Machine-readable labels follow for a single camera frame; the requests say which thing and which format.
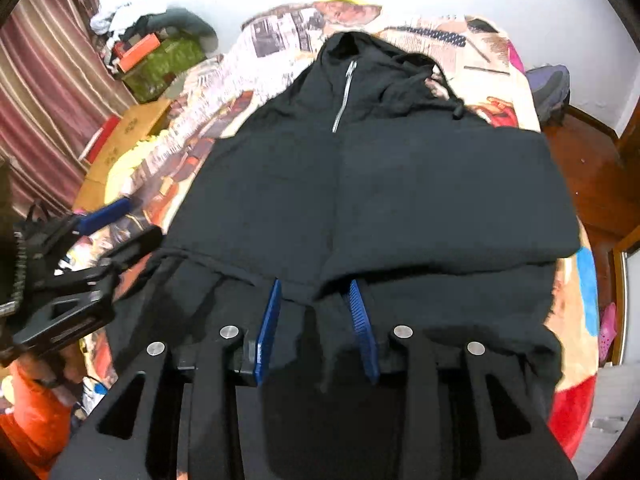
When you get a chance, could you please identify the cardboard box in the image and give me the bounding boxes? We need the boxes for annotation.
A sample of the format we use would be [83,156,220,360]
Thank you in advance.
[72,97,173,211]

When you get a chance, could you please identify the green bag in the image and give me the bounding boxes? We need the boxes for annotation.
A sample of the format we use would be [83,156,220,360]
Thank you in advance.
[122,35,207,103]

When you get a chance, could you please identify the pile of clothes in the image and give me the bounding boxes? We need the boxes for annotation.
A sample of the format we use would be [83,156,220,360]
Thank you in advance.
[90,2,218,56]

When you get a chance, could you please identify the orange plastic bag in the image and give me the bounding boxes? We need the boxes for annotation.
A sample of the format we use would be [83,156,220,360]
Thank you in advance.
[0,355,78,473]

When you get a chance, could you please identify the black zip hoodie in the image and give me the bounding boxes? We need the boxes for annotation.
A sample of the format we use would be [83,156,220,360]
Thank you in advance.
[102,31,583,411]

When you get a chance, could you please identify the printed blanket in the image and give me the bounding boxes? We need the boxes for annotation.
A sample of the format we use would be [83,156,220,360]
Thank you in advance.
[75,0,601,461]

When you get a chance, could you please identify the pink shoe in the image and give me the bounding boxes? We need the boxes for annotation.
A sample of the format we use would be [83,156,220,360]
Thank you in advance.
[597,302,619,361]

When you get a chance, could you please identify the dark backpack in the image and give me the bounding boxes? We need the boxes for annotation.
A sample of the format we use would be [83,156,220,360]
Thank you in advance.
[525,64,571,123]

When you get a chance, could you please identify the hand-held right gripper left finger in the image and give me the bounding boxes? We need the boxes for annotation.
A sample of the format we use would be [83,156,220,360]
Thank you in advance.
[50,279,283,480]

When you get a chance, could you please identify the red flat box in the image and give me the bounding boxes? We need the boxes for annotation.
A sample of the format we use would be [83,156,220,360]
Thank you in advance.
[79,115,122,162]

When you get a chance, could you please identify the striped curtain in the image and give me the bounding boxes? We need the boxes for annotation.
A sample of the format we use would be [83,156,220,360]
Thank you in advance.
[0,0,136,216]

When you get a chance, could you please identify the orange box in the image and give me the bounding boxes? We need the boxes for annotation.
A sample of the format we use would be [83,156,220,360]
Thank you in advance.
[116,32,162,73]

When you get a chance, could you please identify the yellow cloth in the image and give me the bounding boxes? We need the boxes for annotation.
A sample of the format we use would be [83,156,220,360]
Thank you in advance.
[102,132,171,198]

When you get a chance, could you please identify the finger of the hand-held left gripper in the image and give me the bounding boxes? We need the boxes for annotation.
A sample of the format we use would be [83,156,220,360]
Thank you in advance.
[0,225,163,367]
[30,197,133,267]

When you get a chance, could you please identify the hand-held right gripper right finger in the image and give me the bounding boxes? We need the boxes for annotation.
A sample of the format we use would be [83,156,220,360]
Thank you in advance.
[345,279,576,480]

